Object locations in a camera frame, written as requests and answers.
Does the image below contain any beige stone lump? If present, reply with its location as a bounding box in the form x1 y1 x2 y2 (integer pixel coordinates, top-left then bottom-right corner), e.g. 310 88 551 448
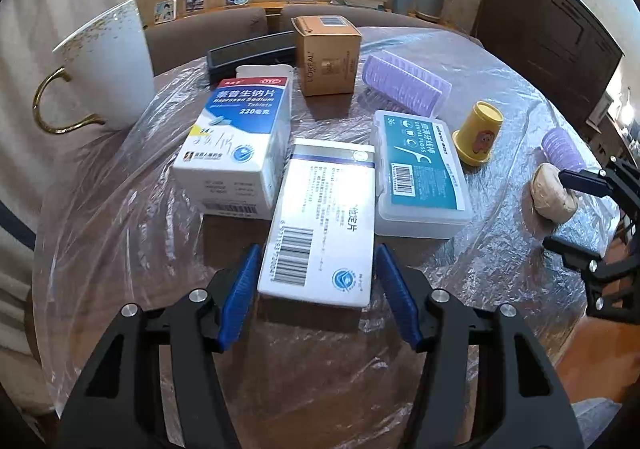
530 163 578 222

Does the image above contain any white plastic item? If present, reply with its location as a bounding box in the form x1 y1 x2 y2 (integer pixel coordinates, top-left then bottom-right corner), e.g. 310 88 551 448
235 64 291 80

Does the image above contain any white cup with gold handle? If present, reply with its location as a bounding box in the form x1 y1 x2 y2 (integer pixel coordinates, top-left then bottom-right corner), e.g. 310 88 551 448
32 0 157 134

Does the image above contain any clear dental floss box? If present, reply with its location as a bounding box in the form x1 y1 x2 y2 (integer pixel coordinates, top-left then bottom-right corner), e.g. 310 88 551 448
372 109 476 237

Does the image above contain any large purple hair roller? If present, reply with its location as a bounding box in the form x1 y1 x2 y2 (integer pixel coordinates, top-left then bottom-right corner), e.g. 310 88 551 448
361 54 453 118

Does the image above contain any small yellow cup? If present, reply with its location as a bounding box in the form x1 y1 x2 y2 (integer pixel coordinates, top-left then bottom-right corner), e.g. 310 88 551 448
452 101 505 167

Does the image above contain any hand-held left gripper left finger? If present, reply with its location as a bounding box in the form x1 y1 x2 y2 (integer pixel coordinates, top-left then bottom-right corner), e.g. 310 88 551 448
57 244 263 449

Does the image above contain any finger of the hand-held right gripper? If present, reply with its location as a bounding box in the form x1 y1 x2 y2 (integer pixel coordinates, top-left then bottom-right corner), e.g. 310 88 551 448
543 235 640 319
558 155 640 230

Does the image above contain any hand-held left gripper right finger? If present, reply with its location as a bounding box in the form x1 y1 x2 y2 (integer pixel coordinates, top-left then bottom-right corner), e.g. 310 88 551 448
374 244 586 449

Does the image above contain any blue and white medicine box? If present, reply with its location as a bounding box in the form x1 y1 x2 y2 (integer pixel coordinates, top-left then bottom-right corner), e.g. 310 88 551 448
170 74 293 220

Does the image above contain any dark wooden cabinet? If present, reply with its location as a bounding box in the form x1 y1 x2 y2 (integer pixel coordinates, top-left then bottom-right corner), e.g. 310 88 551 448
472 0 626 130

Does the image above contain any gold cardboard box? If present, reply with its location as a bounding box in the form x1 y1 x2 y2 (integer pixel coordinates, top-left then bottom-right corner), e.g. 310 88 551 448
291 15 363 97

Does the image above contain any black plastic tray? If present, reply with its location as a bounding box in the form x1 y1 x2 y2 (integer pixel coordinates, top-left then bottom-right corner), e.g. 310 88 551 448
207 30 297 82

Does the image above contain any small purple hair roller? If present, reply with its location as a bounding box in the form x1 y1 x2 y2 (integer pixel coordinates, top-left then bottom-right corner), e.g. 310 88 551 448
541 128 586 174

